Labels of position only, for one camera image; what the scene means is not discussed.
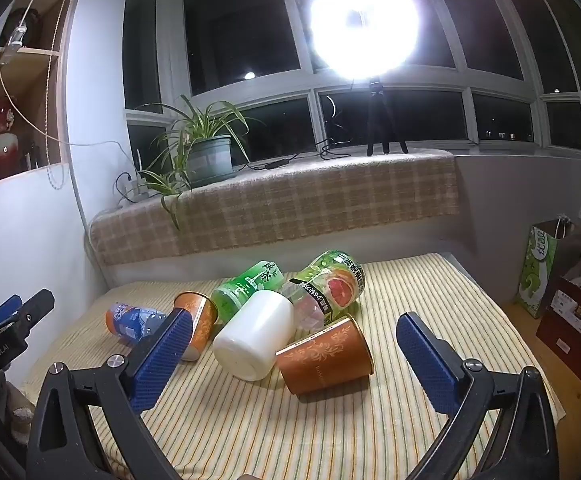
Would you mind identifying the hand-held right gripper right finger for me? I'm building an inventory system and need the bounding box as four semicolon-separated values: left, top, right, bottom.
396;312;561;480

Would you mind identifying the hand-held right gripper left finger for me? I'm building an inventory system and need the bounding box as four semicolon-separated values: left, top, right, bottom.
25;307;194;480

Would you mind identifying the orange patterned paper cup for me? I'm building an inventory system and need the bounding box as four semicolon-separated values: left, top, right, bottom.
173;291;220;361
275;313;375;396

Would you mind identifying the white cup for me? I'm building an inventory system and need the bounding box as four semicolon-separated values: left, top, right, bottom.
212;290;296;381

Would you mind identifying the clear plastic cup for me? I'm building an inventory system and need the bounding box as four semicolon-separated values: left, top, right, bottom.
280;280;327;334

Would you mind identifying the person's left hand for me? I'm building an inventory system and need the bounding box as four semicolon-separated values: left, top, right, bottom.
0;370;37;438

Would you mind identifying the blue labelled plastic bottle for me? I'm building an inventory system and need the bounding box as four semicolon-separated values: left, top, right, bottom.
105;302;169;345

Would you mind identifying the green tea bottle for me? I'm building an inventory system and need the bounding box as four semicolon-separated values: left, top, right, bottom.
211;260;286;324

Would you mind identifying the green bottle with grapefruit label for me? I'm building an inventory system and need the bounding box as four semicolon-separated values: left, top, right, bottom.
290;249;367;331

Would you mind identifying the yellow striped table mat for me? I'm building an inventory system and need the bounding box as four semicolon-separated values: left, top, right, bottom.
20;252;567;480

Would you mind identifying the brown cardboard box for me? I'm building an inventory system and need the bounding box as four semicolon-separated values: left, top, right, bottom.
535;247;581;386

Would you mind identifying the green paper bag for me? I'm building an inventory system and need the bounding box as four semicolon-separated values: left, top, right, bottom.
515;217;581;319

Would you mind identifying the white power strip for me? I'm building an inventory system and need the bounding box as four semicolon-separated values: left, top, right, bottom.
117;169;154;207

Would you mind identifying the beige checked cloth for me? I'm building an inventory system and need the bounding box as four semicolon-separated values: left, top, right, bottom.
87;149;462;267

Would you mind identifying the potted spider plant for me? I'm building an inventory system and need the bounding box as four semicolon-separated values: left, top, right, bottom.
137;94;266;231

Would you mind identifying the wooden shelf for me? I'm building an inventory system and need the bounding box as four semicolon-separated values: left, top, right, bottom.
0;0;80;195

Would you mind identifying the black tripod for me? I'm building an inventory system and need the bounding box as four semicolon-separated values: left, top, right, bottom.
365;77;411;157

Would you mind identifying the white plug adapter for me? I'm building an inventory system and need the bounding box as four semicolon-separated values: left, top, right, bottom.
0;22;29;66

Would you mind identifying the white cable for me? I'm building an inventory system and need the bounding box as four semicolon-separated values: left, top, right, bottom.
0;0;142;182

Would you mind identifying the black cable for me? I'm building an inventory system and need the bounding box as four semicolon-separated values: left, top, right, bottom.
247;91;357;172

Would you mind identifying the white window frame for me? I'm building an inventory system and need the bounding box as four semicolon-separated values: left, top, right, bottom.
122;0;581;155

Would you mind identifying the ring light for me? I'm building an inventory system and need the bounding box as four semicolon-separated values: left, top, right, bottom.
307;0;422;82

